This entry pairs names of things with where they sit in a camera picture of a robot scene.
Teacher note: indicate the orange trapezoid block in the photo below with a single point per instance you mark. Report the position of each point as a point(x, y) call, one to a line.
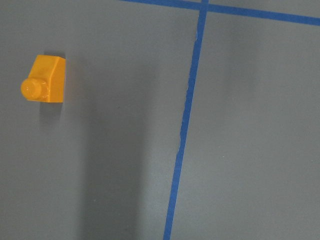
point(46, 80)

